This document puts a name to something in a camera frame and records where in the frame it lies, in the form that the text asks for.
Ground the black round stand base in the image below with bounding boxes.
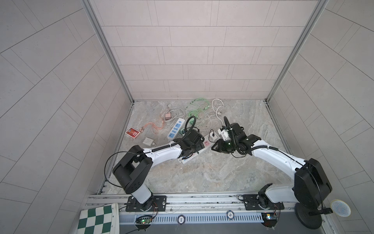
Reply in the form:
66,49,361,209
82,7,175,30
295,203,333,230

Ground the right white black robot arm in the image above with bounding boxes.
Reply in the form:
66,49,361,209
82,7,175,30
212,117,332,211

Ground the white power strip cord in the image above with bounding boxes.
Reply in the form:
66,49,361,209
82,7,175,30
211,98,225,122

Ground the green white checkerboard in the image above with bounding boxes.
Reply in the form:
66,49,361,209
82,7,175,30
76,203,120,234

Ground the circuit board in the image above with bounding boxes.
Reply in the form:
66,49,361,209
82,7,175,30
134,215,153,231
261,213,278,228

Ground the green cable bundle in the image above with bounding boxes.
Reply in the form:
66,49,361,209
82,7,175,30
186,97,211,121

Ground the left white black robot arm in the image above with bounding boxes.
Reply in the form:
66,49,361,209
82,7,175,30
112,116,205,211

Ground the white round mesh disc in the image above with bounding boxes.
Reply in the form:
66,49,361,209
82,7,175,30
330,199,352,217

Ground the small blue socket power strip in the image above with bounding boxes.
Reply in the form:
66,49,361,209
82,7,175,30
167,118,185,141

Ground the white charger with black cable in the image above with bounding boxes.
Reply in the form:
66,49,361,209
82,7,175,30
208,129,219,142

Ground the aluminium rail frame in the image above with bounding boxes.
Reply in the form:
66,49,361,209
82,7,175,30
86,192,296,225

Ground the pink charger with cable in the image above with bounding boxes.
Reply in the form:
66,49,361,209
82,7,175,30
140,103,173,134

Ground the white flat charger with cable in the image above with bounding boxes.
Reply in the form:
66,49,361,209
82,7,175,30
143,137,155,146

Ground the red card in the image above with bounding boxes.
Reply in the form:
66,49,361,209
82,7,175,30
125,127,141,139

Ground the long colourful socket power strip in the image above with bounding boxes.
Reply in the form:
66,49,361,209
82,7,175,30
178,134,215,164

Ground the left circuit board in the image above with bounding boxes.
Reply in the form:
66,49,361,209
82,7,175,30
134,215,153,231

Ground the right circuit board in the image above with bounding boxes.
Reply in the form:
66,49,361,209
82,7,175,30
261,213,278,228

